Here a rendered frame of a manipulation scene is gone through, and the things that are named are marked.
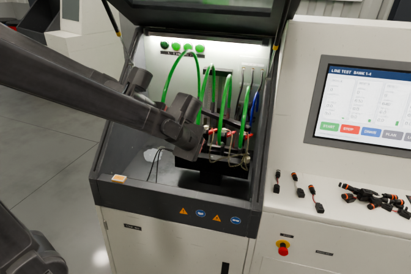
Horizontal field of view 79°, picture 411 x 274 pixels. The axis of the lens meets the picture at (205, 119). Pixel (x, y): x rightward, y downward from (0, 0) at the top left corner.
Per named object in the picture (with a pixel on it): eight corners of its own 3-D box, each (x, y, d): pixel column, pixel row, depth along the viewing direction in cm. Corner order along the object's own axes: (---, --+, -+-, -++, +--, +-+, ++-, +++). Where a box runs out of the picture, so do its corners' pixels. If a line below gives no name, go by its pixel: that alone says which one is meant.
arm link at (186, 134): (156, 136, 60) (175, 145, 58) (168, 111, 61) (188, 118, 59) (168, 142, 66) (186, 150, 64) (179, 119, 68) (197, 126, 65)
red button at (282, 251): (274, 256, 94) (277, 248, 91) (274, 246, 97) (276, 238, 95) (288, 259, 93) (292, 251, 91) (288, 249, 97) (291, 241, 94)
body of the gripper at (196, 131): (206, 128, 71) (197, 120, 65) (194, 162, 69) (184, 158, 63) (186, 122, 74) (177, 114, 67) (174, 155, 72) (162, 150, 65)
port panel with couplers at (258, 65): (233, 115, 131) (239, 57, 116) (233, 113, 134) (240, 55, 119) (258, 119, 129) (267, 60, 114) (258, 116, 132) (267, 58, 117)
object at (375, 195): (340, 207, 89) (345, 196, 86) (334, 186, 98) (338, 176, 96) (412, 221, 85) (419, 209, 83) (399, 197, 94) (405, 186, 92)
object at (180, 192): (103, 207, 109) (96, 179, 101) (108, 199, 113) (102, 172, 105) (245, 237, 99) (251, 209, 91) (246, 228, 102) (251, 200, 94)
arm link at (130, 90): (115, 101, 79) (126, 103, 75) (125, 82, 80) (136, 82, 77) (132, 111, 84) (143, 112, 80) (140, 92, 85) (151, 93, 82)
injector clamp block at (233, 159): (175, 178, 121) (174, 152, 113) (181, 165, 129) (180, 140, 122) (246, 191, 115) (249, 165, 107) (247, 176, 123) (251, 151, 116)
